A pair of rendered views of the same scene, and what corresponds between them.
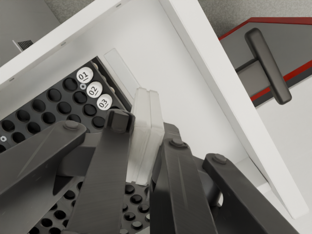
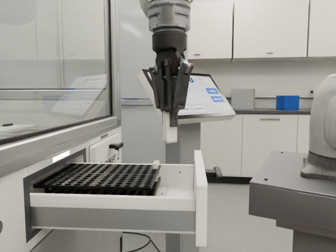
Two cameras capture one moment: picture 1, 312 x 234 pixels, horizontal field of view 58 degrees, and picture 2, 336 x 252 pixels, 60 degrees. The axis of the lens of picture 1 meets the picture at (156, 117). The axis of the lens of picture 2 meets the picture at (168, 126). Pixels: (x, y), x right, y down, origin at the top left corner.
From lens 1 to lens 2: 0.70 m
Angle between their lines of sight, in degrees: 101
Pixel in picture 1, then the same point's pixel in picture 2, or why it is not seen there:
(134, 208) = (125, 182)
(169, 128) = (176, 122)
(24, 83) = not seen: hidden behind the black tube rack
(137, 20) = (182, 190)
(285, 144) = not seen: outside the picture
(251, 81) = (208, 170)
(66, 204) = (103, 175)
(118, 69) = (163, 189)
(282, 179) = (200, 173)
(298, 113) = not seen: outside the picture
